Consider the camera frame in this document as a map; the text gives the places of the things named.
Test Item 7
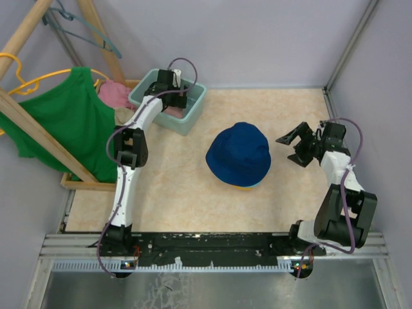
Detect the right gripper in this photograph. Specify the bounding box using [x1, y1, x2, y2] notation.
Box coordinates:
[276, 122, 323, 167]

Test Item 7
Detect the pink hat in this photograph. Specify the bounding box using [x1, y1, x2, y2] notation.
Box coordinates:
[163, 106, 185, 119]

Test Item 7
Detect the light teal plastic bin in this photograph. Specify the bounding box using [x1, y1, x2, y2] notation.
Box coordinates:
[129, 69, 207, 136]

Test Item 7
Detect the dark blue bucket hat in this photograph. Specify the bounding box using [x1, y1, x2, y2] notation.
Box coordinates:
[205, 122, 272, 186]

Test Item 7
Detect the orange bucket hat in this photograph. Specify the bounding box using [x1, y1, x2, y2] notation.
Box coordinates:
[235, 186, 253, 191]

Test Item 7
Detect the wooden clothes rack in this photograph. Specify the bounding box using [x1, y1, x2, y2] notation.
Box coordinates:
[1, 0, 140, 191]

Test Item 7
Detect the turquoise bucket hat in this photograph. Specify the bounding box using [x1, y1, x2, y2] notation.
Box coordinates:
[241, 182, 261, 188]

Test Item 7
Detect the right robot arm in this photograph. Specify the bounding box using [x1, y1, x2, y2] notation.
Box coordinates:
[276, 121, 377, 255]

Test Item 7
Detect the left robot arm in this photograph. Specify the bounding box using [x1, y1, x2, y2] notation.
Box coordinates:
[98, 69, 190, 256]

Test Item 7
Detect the pink cloth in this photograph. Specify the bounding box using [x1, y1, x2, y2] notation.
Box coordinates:
[98, 80, 136, 110]

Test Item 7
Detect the green shirt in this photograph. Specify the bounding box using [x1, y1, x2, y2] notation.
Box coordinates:
[20, 67, 117, 183]

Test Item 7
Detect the grey-blue hanger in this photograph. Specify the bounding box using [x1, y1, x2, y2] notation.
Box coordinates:
[41, 6, 123, 59]

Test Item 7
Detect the yellow hanger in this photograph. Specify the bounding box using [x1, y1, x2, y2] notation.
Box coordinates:
[0, 52, 109, 136]

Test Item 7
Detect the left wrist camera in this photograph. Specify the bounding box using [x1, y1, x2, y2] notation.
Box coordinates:
[171, 69, 182, 88]

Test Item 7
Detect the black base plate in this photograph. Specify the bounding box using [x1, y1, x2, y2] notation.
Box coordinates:
[98, 232, 309, 268]

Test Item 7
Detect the aluminium rail frame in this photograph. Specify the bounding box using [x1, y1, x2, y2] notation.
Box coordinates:
[39, 232, 388, 279]

